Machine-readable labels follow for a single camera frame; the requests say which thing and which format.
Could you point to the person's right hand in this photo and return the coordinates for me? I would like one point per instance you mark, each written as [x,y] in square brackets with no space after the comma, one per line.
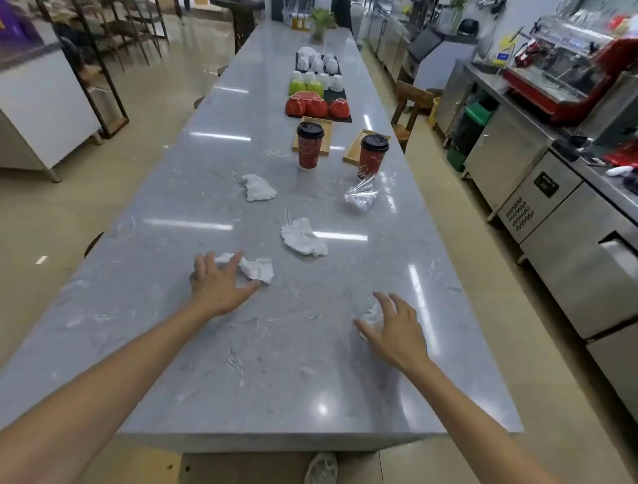
[399,339]

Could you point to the person's left hand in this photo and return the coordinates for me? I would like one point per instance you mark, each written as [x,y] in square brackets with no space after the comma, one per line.
[217,289]

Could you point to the white tissue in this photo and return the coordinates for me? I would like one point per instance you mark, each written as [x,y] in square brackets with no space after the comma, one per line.
[301,237]
[371,315]
[259,269]
[259,188]

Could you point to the clear plastic wrap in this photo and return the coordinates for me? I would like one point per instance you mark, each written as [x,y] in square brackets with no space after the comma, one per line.
[361,195]

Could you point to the red paper cup black lid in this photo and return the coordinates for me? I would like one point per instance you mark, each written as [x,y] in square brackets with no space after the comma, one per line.
[309,149]
[371,159]

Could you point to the wooden serving tray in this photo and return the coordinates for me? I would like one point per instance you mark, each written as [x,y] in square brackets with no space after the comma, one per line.
[327,139]
[351,149]

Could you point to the person's right forearm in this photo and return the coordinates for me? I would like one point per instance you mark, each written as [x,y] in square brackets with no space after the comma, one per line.
[473,434]

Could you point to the person's left forearm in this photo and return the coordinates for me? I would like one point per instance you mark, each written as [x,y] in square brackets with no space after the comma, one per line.
[99,399]

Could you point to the person's right white shoe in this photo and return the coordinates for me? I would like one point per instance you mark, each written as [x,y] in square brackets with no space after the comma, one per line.
[321,468]

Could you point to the grey marble table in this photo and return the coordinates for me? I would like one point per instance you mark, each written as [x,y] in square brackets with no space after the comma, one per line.
[164,209]

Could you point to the black metal rack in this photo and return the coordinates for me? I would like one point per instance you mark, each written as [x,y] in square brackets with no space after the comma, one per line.
[113,130]

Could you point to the steel refrigerated counter with vent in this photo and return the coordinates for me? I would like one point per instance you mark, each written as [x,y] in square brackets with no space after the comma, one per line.
[573,259]

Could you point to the red ceramic cup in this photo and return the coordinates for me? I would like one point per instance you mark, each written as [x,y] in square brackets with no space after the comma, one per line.
[316,107]
[339,108]
[294,106]

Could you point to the steel counter cabinet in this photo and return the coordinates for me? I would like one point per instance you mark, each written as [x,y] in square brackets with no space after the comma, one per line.
[503,154]

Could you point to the black ribbed rubber mat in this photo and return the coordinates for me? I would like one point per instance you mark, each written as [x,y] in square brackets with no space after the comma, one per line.
[339,70]
[346,118]

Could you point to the green ceramic cup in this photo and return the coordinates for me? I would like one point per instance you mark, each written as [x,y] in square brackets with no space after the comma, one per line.
[315,89]
[297,88]

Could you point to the steel undercounter fridge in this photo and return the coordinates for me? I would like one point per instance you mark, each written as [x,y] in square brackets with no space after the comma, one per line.
[618,369]

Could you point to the small white ceramic cup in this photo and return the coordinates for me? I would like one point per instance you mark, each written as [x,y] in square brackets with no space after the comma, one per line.
[297,76]
[337,83]
[324,81]
[309,77]

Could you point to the yellow bucket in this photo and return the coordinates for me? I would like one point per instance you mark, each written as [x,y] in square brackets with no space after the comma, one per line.
[436,112]

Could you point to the green lidded waste bin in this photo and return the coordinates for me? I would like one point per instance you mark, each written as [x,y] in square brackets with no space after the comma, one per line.
[479,112]

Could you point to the wooden bar stool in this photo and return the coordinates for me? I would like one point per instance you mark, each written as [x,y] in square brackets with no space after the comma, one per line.
[413,95]

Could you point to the white counter cabinet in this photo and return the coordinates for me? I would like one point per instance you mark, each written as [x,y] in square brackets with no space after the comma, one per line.
[45,104]

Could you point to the wooden dining chair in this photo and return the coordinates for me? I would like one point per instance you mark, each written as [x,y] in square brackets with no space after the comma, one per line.
[122,37]
[149,25]

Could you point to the grey ice machine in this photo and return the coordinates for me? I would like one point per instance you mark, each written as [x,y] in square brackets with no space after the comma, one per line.
[438,70]

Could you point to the yellow drink bottle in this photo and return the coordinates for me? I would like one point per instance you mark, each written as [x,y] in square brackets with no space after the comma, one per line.
[295,22]
[305,22]

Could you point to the white oval object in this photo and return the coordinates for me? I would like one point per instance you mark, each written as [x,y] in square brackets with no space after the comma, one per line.
[620,171]

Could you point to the potted green plant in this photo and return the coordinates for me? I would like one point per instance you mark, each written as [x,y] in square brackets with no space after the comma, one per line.
[319,22]

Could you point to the red espresso machine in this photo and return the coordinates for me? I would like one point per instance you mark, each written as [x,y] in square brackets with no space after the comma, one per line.
[548,95]

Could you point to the steel back counter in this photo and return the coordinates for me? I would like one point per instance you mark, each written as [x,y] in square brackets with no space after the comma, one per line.
[389,40]

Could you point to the black hanging apron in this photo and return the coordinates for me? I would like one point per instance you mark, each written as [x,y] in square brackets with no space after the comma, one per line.
[342,12]

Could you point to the black round container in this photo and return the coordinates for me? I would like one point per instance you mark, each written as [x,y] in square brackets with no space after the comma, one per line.
[468,27]

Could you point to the purple display box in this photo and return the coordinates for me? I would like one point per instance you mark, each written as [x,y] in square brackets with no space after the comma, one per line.
[15,25]

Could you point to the small green plant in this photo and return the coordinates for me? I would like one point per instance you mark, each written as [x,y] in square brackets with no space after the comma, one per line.
[457,10]

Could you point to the dark pedestal table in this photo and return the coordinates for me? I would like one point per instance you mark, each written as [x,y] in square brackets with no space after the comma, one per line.
[244,25]

